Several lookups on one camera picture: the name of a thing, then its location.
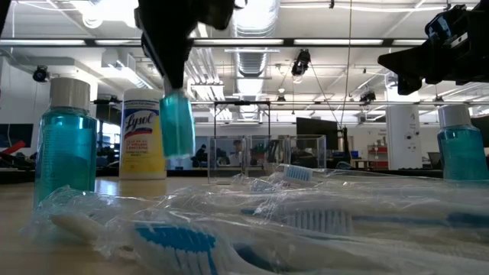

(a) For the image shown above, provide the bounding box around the silver ventilation duct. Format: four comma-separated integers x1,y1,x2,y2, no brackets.
232,0,280,120

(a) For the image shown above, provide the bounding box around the distant black rig frame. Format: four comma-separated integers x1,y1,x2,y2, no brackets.
212,100,272,138

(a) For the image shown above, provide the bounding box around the teal mouthwash bottle white cap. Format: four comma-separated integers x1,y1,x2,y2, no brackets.
33,77,99,209
436,103,489,182
158,87,196,160

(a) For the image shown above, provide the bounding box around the black overhead camera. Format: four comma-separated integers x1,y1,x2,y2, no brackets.
290,48,312,77

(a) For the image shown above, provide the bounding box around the clear plastic bag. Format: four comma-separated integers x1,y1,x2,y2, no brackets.
207,133,329,185

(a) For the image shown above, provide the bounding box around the blue white toothbrush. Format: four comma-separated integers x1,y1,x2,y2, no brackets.
240,198,489,238
131,219,489,275
21,185,169,253
263,163,345,185

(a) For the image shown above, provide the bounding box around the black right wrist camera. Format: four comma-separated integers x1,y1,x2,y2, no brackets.
424,13,456,45

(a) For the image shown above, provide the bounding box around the black wall screen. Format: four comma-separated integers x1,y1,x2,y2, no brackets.
0,123,34,149

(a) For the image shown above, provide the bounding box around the red bar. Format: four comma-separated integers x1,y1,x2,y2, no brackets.
0,140,28,156

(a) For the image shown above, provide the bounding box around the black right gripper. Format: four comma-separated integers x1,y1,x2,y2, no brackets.
377,2,489,96

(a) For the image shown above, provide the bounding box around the white pillar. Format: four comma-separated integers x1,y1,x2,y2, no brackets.
384,78,423,171

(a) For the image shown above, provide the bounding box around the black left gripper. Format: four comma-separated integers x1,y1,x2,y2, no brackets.
134,0,236,91

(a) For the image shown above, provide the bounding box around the Lysol wipes canister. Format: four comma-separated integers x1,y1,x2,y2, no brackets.
118,88,170,181

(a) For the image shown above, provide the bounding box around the black ceiling spotlight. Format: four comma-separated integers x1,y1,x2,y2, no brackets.
358,90,377,105
32,65,50,83

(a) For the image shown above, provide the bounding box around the thin hanging cable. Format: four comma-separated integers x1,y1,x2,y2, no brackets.
339,0,353,127

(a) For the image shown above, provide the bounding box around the black monitor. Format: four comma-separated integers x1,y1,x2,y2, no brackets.
296,116,339,151
471,115,489,148

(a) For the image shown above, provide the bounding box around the person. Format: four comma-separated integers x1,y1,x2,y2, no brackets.
228,139,245,166
190,144,209,168

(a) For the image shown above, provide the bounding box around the red storage shelf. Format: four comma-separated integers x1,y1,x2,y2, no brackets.
366,144,389,170

